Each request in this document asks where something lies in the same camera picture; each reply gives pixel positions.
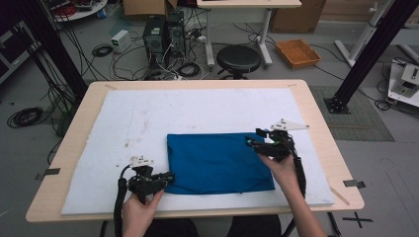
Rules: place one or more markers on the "grey floor mat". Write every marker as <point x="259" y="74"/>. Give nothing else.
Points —
<point x="362" y="115"/>

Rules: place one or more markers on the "large closed cardboard box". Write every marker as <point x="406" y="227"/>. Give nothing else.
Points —
<point x="296" y="16"/>

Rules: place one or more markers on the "white power supply box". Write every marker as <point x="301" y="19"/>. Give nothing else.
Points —
<point x="120" y="40"/>

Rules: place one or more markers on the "black round stool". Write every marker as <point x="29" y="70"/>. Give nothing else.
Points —
<point x="238" y="58"/>

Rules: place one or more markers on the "black computer tower with fan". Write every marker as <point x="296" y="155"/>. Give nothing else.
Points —
<point x="176" y="34"/>

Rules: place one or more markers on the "white desk with metal legs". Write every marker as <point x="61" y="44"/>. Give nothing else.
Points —
<point x="247" y="3"/>

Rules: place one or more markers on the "orange plastic basket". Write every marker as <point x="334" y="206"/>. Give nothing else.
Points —
<point x="298" y="53"/>

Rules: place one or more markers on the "grey tape strip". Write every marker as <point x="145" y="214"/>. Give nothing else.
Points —
<point x="355" y="184"/>
<point x="49" y="173"/>

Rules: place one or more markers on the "black computer tower green label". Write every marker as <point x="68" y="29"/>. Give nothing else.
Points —
<point x="154" y="42"/>

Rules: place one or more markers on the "beige tape strip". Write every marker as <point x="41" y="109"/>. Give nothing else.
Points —
<point x="340" y="196"/>

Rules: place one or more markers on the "white device on white board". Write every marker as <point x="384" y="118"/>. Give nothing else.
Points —
<point x="406" y="82"/>

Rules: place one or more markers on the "grey metal rack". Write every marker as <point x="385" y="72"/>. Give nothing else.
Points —
<point x="13" y="49"/>

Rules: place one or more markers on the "person's legs in dark pants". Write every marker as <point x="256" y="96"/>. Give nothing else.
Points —
<point x="250" y="227"/>

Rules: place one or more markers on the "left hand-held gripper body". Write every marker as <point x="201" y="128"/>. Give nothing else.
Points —
<point x="143" y="182"/>

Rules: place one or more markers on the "white foam mat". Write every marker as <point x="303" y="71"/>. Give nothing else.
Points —
<point x="138" y="112"/>

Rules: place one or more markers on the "blue t-shirt with white print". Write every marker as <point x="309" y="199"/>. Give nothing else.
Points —
<point x="217" y="161"/>

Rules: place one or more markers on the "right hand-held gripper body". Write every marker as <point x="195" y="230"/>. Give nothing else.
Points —
<point x="278" y="146"/>

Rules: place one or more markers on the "black tape cross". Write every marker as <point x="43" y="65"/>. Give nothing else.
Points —
<point x="358" y="220"/>

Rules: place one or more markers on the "round white table with clutter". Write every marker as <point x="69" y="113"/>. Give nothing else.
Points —
<point x="79" y="8"/>

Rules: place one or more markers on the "person's left hand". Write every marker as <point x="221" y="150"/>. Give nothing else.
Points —
<point x="140" y="214"/>

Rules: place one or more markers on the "white metal stand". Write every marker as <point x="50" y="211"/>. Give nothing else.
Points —
<point x="362" y="36"/>

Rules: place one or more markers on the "person's right hand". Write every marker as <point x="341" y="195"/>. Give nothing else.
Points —
<point x="281" y="173"/>

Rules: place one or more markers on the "black metal frame post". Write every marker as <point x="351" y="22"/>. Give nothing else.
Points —
<point x="49" y="46"/>
<point x="375" y="49"/>

